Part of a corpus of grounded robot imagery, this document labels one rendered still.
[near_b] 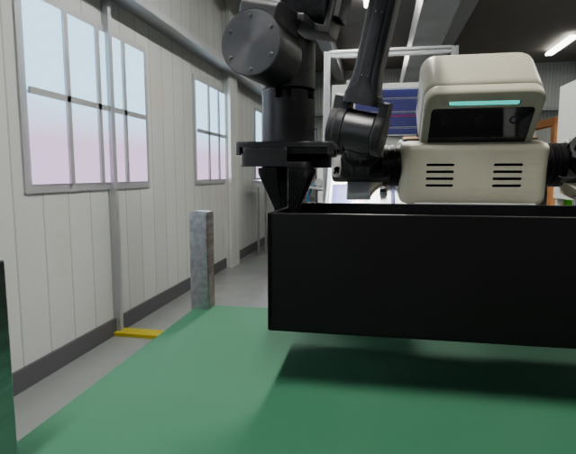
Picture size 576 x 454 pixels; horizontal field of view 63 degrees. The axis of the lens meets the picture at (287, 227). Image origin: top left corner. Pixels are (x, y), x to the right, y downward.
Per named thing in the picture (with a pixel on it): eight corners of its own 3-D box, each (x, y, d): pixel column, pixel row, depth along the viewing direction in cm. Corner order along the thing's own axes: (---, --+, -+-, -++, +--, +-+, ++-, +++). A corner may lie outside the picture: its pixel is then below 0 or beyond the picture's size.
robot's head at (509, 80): (414, 113, 103) (420, 50, 92) (515, 112, 100) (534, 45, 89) (417, 156, 94) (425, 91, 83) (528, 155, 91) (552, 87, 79)
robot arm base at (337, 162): (390, 149, 100) (333, 149, 102) (392, 122, 93) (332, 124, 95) (390, 182, 95) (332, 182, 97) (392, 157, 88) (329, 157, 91)
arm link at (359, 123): (380, 139, 93) (354, 133, 95) (382, 101, 84) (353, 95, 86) (366, 174, 89) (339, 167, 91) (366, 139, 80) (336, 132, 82)
